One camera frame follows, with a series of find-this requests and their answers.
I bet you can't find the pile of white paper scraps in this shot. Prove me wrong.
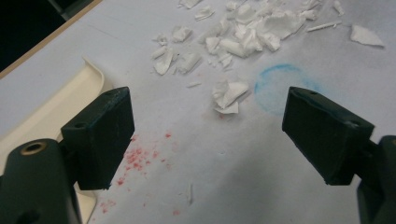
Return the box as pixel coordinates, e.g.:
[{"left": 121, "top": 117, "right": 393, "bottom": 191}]
[{"left": 150, "top": 0, "right": 386, "bottom": 115}]

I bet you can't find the white board table cover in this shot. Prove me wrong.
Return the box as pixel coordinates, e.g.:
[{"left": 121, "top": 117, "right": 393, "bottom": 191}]
[{"left": 0, "top": 0, "right": 396, "bottom": 224}]

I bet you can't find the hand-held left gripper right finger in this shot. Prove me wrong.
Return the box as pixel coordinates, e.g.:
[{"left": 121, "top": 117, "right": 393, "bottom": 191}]
[{"left": 281, "top": 86, "right": 375, "bottom": 186}]

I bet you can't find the cream plastic dustpan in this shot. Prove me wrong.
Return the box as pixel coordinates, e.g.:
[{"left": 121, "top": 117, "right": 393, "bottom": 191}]
[{"left": 0, "top": 56, "right": 106, "bottom": 224}]

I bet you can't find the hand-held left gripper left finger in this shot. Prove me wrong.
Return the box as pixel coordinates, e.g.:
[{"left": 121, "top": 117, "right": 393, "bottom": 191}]
[{"left": 60, "top": 86, "right": 135, "bottom": 191}]

